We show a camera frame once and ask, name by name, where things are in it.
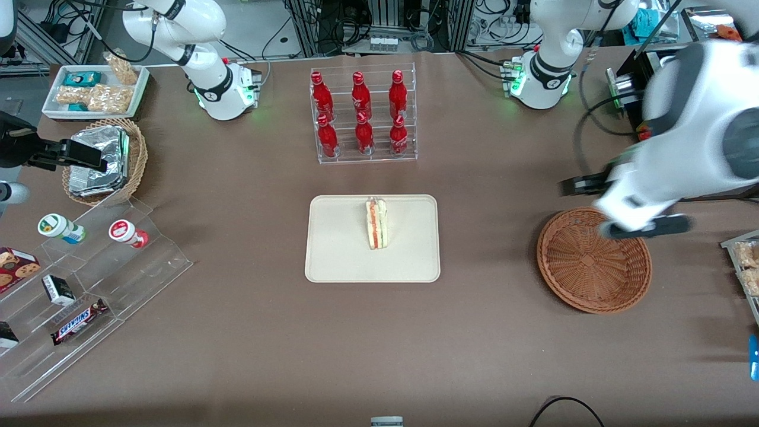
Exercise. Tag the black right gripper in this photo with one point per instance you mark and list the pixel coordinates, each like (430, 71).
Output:
(18, 148)

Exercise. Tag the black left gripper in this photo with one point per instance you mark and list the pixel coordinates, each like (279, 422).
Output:
(584, 184)

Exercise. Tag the triangular sandwich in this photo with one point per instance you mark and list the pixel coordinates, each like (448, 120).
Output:
(376, 225)

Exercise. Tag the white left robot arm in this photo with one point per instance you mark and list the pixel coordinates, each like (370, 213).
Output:
(699, 118)

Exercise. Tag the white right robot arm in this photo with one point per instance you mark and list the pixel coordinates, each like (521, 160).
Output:
(207, 83)

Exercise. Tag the light wicker basket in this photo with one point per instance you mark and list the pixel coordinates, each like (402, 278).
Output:
(137, 160)

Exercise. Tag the white snack tray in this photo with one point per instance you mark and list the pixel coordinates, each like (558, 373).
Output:
(50, 110)

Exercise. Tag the brown wicker basket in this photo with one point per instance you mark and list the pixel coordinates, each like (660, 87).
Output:
(584, 273)

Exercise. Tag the grey metal tray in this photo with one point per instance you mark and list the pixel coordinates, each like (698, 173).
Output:
(728, 243)

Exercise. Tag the beige plastic tray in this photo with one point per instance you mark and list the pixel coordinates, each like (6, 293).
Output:
(338, 249)

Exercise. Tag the aluminium foil container stack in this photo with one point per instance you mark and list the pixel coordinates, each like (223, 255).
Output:
(98, 178)

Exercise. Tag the small teal snack packet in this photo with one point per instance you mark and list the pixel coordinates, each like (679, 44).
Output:
(77, 107)

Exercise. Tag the clear peanut snack bag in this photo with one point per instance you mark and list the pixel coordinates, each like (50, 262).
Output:
(748, 254)
(109, 99)
(123, 70)
(72, 95)
(752, 283)

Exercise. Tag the green lid yogurt cup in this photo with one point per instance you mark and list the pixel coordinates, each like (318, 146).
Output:
(56, 227)

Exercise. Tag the large teal snack packet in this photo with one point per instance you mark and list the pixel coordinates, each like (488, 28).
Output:
(82, 79)

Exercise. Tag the red lid yogurt cup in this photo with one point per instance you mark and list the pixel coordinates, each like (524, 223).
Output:
(124, 231)

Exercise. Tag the black appliance yellow label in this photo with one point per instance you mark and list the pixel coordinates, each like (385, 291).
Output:
(631, 74)

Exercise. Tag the red cookie box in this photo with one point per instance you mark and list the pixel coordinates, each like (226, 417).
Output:
(15, 267)

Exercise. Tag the clear acrylic stepped stand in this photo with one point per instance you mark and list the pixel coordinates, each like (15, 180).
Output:
(142, 273)

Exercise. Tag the black white small carton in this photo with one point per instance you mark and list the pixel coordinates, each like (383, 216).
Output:
(57, 290)

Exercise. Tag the Snickers chocolate bar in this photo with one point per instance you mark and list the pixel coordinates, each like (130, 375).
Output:
(78, 321)

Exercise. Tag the teal cloth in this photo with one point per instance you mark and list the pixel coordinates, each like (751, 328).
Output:
(643, 24)

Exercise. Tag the red cola bottle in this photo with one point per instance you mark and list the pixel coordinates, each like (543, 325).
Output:
(327, 139)
(322, 98)
(364, 137)
(398, 95)
(398, 137)
(360, 98)

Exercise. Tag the black snack packet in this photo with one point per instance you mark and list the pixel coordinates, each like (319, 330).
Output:
(7, 337)

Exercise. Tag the clear acrylic bottle rack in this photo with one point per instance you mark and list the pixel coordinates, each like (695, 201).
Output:
(379, 160)

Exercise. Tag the blue plastic object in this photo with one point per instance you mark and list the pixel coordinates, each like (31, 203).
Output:
(754, 356)

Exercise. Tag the grey terminal block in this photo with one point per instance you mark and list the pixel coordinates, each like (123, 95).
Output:
(382, 42)

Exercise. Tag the grey metal object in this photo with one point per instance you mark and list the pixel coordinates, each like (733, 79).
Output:
(386, 421)

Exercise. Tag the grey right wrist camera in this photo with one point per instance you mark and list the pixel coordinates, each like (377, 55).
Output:
(12, 193)

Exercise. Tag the aluminium frame rack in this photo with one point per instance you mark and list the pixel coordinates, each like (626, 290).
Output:
(462, 24)

